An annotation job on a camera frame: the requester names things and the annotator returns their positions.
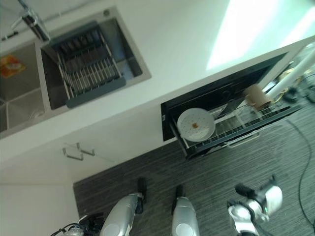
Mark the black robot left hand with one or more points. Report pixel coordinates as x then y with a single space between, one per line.
93 222

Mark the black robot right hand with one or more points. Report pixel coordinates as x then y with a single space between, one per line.
246 191

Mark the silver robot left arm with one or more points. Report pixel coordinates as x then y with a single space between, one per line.
72 231

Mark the black built-in dishwasher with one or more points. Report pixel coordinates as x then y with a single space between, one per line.
211 83

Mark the silver robot left leg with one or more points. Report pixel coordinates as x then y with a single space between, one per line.
120 216

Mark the silver robot leg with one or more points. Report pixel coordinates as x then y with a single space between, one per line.
120 216
184 218

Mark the dark robot left foot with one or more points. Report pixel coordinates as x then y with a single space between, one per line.
142 188

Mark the dark robot foot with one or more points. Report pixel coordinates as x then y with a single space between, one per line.
142 188
179 190

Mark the dark robot right foot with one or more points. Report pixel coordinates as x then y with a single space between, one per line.
179 190

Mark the silver robot right leg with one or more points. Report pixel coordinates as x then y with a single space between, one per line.
184 218

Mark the white round plate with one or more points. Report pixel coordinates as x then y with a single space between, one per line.
195 124

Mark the brown cup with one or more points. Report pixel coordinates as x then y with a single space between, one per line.
256 96

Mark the white stand pole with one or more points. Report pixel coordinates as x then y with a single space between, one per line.
292 73

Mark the stainless steel double sink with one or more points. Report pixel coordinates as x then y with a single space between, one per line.
22 98

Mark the dark grey sink drain rack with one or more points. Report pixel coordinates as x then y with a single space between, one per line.
86 71

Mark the chrome kitchen faucet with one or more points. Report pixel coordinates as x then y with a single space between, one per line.
37 23

